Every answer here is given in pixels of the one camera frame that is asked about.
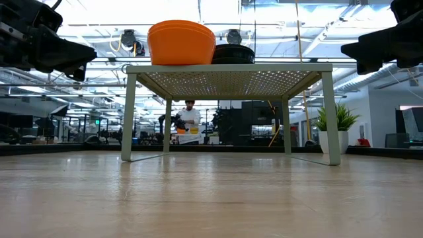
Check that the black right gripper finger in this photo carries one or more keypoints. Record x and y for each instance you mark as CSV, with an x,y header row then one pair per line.
x,y
373,48
365,68

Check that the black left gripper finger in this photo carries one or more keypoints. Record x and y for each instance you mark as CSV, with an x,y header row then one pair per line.
x,y
77,73
59,54

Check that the black background robot arm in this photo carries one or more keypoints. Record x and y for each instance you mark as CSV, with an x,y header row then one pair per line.
x,y
176,121

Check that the black softbox lamp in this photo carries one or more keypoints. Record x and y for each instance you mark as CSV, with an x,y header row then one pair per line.
x,y
61,110

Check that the green potted plant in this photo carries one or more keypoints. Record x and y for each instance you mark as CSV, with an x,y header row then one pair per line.
x,y
330,132

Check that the red object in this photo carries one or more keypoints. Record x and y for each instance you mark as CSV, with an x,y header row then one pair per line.
x,y
363,142

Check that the person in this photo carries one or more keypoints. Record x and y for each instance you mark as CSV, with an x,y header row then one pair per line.
x,y
190,117

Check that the small yellow bowl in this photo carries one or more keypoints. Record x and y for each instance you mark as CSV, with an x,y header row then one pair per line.
x,y
194,131

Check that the black bowl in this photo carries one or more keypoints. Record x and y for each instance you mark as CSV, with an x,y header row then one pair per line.
x,y
233,51
233,61

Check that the green perforated metal shelf riser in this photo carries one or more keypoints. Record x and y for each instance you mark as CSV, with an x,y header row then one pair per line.
x,y
231,67

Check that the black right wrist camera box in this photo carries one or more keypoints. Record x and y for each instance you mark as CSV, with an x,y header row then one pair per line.
x,y
406,8

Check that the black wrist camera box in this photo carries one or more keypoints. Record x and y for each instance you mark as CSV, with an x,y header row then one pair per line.
x,y
406,8
48,18

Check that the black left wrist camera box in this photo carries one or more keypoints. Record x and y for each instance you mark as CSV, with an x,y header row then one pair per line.
x,y
48,18

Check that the black aluminium rig frame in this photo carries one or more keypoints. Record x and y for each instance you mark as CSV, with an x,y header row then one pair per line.
x,y
66,148

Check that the black partition wall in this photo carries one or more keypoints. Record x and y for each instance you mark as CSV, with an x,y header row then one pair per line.
x,y
254,115

